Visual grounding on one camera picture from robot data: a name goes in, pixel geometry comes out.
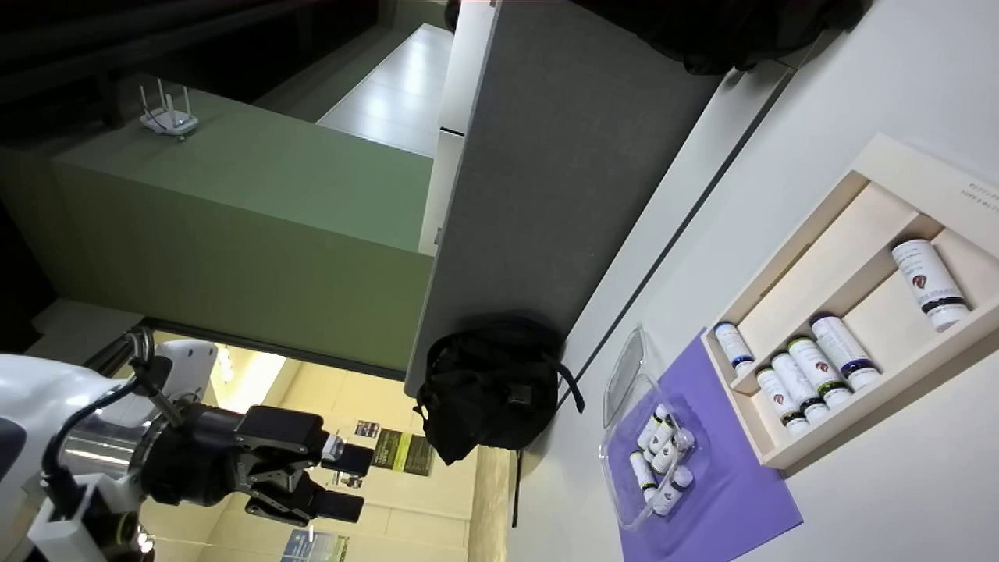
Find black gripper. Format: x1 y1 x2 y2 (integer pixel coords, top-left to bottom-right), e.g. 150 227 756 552
239 401 381 526

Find small white bottle, blue band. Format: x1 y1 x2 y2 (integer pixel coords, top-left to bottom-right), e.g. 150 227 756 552
713 322 758 378

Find white bottle, dark cap band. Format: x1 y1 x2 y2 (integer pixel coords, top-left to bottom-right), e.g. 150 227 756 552
756 365 812 438
767 350 833 425
809 308 886 394
788 335 857 413

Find wooden compartment box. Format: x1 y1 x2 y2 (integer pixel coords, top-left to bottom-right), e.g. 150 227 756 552
699 131 999 480

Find large white bottle, purple label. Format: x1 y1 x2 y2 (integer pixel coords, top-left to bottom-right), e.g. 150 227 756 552
889 236 974 335

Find green cabinet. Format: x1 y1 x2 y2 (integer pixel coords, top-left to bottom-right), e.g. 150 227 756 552
0 86 436 385

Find clear plastic lid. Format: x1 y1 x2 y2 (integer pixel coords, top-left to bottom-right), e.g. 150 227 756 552
602 322 665 431

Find grey desk partition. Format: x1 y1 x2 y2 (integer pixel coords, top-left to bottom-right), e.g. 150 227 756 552
402 0 731 398

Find purple mat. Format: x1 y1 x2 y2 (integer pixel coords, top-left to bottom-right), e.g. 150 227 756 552
606 335 806 562

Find white router with antennas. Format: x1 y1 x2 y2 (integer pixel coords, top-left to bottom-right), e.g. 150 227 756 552
134 73 202 141

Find dark wall sign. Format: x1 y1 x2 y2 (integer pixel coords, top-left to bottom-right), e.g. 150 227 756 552
371 425 407 471

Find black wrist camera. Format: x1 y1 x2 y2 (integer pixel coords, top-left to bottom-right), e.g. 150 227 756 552
137 398 250 510

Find black backpack with strap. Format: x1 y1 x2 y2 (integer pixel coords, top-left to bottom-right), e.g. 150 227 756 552
411 315 586 526

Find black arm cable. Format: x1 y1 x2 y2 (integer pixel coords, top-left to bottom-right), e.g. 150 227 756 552
41 351 175 525

